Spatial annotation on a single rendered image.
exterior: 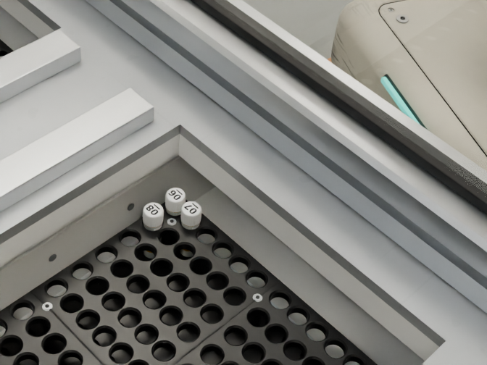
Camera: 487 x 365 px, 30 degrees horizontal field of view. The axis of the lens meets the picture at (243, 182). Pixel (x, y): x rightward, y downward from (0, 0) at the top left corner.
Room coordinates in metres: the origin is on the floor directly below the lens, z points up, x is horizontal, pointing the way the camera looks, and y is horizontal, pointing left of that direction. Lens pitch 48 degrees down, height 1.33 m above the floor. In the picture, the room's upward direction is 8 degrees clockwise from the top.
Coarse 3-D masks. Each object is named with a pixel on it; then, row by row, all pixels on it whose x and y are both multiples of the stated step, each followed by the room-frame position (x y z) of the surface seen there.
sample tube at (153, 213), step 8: (144, 208) 0.34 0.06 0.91; (152, 208) 0.34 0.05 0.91; (160, 208) 0.34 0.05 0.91; (144, 216) 0.34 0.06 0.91; (152, 216) 0.34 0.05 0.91; (160, 216) 0.34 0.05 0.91; (144, 224) 0.34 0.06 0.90; (152, 224) 0.34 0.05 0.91; (160, 224) 0.34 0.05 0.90; (160, 240) 0.34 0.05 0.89; (152, 256) 0.34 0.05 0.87
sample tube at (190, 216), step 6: (186, 204) 0.35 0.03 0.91; (192, 204) 0.35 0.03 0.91; (198, 204) 0.35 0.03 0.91; (186, 210) 0.34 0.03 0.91; (192, 210) 0.35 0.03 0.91; (198, 210) 0.35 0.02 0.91; (180, 216) 0.35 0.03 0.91; (186, 216) 0.34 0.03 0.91; (192, 216) 0.34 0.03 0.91; (198, 216) 0.34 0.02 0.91; (186, 222) 0.34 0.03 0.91; (192, 222) 0.34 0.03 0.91; (198, 222) 0.34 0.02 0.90; (186, 228) 0.34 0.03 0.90; (192, 228) 0.34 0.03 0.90; (180, 252) 0.34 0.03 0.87; (186, 252) 0.34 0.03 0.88
